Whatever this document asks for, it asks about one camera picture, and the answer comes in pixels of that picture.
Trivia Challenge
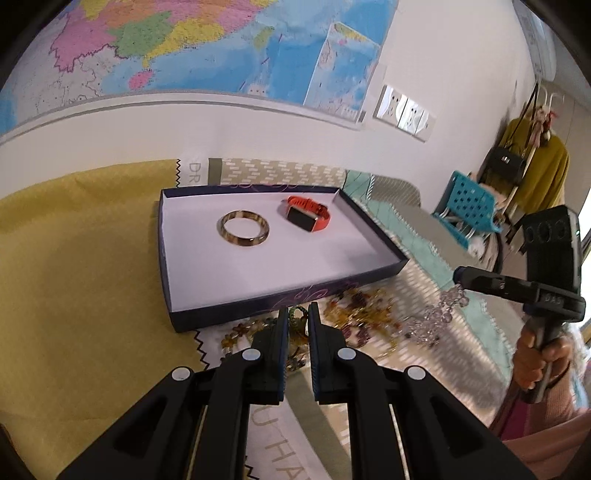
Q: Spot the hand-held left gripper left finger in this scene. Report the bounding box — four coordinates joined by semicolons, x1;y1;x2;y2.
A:
55;307;290;480

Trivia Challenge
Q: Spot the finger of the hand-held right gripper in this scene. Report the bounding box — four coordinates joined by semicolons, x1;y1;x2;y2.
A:
452;266;539;305

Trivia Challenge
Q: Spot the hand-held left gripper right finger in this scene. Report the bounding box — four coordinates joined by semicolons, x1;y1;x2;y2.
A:
308;302;539;480

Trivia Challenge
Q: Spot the green bead bracelet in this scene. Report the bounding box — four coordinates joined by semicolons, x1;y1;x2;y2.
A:
287;305;311;340

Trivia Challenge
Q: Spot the flower-shaped bead bracelet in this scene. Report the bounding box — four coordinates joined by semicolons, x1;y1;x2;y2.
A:
221;320;278;357

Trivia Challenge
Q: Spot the amber yellow bead bracelet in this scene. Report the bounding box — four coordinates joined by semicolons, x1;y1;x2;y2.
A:
323;288;403;329

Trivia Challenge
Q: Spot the clear crystal bead bracelet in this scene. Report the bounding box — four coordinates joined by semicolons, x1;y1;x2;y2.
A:
403;284;470;348

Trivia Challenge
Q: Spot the dark blue shallow cardboard box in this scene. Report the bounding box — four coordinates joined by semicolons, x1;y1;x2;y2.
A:
158;185;410;334

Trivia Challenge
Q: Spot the person's right forearm pink sleeve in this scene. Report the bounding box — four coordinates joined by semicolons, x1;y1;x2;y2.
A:
489;323;591;478

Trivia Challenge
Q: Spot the person's right hand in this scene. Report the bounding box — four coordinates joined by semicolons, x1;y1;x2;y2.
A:
512;323;573;394

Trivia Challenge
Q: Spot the patterned patchwork bed sheet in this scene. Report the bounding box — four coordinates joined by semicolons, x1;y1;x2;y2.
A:
175;157;525;480

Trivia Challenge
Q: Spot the yellow hanging coat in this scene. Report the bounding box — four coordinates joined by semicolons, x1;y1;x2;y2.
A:
496;117;571;214

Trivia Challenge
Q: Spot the blue plastic perforated stool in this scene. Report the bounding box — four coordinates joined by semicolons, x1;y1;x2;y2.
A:
433;171;504;248

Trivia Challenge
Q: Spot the black handbag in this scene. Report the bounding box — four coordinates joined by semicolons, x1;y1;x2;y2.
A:
485;147;528;184

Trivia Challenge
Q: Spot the small pink plush doll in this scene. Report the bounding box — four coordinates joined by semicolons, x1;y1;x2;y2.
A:
533;108;557;141

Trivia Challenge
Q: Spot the brown translucent bangle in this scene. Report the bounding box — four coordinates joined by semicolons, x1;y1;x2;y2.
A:
217;210;271;248

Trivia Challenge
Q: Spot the yellow blanket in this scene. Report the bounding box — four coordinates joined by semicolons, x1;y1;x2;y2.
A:
0;159;209;464

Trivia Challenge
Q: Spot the white air conditioner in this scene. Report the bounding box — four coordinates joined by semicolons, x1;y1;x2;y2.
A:
512;0;562;82

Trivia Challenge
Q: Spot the orange strap smartwatch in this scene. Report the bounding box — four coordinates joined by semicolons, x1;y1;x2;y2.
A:
277;195;333;233

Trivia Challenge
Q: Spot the white wall socket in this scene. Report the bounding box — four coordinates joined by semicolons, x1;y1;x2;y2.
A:
416;108;437;142
397;95;424;134
373;84;403;125

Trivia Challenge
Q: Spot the colourful wall map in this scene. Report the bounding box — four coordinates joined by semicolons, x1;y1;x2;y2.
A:
0;0;400;136

